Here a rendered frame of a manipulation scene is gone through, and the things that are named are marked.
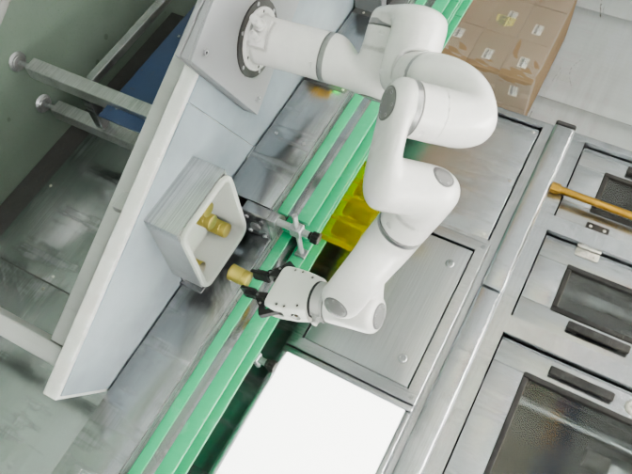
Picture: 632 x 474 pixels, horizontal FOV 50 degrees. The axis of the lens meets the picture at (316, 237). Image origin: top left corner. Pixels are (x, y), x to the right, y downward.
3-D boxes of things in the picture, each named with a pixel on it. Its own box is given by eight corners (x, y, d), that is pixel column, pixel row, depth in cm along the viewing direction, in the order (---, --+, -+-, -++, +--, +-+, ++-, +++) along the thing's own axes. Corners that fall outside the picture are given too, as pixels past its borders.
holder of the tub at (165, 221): (179, 284, 152) (207, 298, 150) (143, 220, 129) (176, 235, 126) (219, 226, 160) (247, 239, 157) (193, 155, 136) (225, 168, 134)
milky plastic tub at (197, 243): (174, 276, 148) (207, 292, 145) (144, 222, 128) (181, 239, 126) (216, 215, 155) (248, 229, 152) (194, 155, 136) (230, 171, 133)
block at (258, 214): (245, 232, 158) (271, 244, 156) (238, 211, 150) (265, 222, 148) (253, 220, 160) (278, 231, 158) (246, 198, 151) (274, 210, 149)
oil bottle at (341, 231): (294, 229, 168) (372, 261, 162) (292, 216, 163) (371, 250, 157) (306, 211, 170) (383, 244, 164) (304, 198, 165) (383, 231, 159)
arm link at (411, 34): (394, 97, 108) (424, -6, 105) (343, 85, 130) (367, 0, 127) (444, 111, 112) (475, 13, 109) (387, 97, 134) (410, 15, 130)
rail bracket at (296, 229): (272, 247, 158) (319, 268, 154) (262, 208, 143) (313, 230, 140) (278, 237, 159) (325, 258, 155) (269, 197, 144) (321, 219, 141)
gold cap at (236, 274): (225, 274, 138) (244, 283, 137) (234, 260, 139) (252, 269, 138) (227, 282, 141) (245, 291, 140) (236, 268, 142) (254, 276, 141)
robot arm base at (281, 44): (227, 53, 126) (301, 73, 122) (249, -12, 126) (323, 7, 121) (259, 77, 141) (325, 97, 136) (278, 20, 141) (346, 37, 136)
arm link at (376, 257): (394, 195, 113) (342, 262, 128) (357, 237, 104) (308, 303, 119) (434, 227, 112) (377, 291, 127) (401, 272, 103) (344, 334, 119)
